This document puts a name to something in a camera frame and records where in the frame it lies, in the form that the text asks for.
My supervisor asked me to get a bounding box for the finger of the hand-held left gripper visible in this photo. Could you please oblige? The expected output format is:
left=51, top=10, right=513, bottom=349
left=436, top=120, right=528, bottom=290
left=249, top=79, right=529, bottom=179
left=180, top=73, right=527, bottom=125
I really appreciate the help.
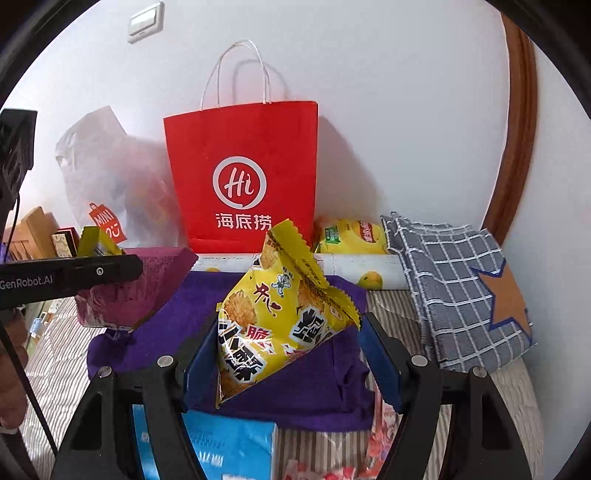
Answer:
left=65, top=254, right=144, bottom=299

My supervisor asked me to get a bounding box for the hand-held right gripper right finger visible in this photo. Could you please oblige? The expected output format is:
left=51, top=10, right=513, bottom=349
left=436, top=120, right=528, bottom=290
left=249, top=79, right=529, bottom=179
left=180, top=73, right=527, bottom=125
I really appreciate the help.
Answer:
left=359, top=311, right=525, bottom=480

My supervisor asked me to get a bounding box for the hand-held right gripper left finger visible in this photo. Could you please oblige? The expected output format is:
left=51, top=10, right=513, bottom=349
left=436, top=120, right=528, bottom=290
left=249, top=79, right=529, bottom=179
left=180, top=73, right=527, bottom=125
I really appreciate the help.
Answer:
left=50, top=318, right=220, bottom=480

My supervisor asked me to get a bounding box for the magenta snack packet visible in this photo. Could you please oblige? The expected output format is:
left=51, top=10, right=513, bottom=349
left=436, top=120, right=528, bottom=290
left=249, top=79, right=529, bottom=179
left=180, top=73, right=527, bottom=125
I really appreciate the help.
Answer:
left=74, top=247, right=197, bottom=333

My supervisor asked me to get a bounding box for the person's left hand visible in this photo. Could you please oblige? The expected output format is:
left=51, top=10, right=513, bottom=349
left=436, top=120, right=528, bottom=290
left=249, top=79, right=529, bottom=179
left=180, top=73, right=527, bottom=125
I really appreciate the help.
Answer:
left=0, top=308, right=28, bottom=430

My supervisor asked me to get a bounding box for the yellow green snack packet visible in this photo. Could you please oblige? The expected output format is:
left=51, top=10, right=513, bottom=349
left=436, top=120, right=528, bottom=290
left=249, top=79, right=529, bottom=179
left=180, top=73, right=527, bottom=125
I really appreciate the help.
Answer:
left=78, top=226, right=125, bottom=257

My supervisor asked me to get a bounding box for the dark patterned book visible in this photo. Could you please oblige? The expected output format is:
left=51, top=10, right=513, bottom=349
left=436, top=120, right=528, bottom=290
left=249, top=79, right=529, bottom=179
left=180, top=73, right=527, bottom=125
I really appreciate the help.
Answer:
left=51, top=226, right=81, bottom=259

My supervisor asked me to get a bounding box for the cardboard box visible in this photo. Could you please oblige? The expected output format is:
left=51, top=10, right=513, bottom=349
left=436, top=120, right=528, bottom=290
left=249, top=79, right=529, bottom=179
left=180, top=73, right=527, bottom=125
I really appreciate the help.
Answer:
left=9, top=208, right=60, bottom=261

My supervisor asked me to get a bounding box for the purple towel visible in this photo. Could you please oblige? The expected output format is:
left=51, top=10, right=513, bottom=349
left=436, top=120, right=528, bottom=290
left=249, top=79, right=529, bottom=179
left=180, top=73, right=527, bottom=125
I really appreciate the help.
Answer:
left=87, top=270, right=377, bottom=432

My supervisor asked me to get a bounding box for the pink panda snack packet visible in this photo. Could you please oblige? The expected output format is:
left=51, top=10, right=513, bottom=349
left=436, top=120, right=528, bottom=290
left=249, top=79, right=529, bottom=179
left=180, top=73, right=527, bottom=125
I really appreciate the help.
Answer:
left=362, top=392, right=400, bottom=478

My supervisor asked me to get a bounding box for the blue tissue pack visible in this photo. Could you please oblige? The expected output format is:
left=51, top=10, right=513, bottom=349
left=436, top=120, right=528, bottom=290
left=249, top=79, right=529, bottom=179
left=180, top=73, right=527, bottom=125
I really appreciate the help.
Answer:
left=133, top=404, right=279, bottom=480

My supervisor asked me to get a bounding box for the white plastic shopping bag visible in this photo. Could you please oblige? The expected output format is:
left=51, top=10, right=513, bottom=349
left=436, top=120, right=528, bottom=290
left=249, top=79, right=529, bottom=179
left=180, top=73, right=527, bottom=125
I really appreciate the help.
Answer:
left=55, top=105, right=190, bottom=250

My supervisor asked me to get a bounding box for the fruit print paper roll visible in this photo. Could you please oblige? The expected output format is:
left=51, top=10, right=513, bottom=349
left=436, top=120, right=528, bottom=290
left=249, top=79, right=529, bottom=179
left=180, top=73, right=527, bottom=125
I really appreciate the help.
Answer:
left=191, top=253, right=411, bottom=291

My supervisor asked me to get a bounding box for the grey checked cloth bag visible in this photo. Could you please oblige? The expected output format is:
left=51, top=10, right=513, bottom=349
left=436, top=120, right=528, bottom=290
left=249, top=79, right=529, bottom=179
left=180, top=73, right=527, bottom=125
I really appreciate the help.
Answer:
left=381, top=212, right=537, bottom=372

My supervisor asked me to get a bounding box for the red white snack packet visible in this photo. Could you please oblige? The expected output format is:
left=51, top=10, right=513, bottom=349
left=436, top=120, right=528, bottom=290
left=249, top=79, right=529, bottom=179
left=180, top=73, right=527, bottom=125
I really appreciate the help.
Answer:
left=281, top=457, right=361, bottom=480

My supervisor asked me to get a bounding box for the yellow packet with red label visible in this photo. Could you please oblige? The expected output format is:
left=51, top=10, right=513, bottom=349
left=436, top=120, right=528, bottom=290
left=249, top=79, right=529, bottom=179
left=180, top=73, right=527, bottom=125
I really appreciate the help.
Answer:
left=314, top=218, right=389, bottom=256

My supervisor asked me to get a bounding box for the red paper bag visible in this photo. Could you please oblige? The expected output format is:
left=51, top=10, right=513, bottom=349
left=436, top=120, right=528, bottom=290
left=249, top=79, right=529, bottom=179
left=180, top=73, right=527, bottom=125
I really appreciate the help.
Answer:
left=164, top=41, right=320, bottom=254

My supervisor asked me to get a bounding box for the black cable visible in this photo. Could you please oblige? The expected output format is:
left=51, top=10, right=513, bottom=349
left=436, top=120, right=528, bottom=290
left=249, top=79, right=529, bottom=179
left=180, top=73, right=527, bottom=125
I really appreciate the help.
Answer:
left=0, top=316, right=62, bottom=455

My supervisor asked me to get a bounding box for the white light switch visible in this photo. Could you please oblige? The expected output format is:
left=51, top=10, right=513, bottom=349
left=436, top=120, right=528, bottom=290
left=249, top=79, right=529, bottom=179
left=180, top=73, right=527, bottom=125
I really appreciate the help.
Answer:
left=127, top=2, right=164, bottom=44

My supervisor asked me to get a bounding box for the wooden door frame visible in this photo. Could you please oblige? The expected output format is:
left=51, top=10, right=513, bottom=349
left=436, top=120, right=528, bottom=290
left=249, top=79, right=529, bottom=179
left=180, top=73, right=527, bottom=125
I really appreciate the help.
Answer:
left=482, top=14, right=539, bottom=245

